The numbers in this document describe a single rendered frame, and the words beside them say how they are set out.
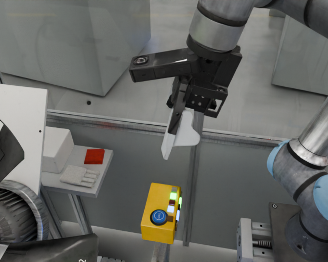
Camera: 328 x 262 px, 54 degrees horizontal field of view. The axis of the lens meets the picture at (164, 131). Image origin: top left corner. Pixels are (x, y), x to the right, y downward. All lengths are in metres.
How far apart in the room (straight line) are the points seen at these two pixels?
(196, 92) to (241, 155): 0.91
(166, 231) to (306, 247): 0.39
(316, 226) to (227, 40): 0.61
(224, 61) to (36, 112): 0.65
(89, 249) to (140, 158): 0.77
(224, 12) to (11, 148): 0.51
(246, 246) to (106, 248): 1.25
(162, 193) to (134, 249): 1.13
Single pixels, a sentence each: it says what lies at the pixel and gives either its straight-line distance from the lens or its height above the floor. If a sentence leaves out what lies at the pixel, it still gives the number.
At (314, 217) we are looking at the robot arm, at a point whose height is 1.20.
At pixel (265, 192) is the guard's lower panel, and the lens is 1.61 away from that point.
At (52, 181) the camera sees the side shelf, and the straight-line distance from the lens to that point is 1.41.
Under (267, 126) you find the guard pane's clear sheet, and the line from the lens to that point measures 1.31.
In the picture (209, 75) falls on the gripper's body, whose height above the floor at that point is 1.64.
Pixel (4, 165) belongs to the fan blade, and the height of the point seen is 1.41.
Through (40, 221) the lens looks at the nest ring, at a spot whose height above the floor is 1.10.
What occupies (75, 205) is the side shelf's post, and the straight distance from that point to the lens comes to 1.67.
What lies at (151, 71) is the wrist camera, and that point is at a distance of 0.51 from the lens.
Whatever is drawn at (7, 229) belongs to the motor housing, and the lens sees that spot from 0.98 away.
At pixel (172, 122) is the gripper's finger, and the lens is 0.51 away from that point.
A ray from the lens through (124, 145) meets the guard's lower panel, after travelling 1.47.
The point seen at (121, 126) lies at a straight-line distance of 1.38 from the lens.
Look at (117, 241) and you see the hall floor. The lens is 2.18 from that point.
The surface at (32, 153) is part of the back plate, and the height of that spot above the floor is 1.21.
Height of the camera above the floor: 1.93
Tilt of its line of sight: 44 degrees down
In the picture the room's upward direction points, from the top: straight up
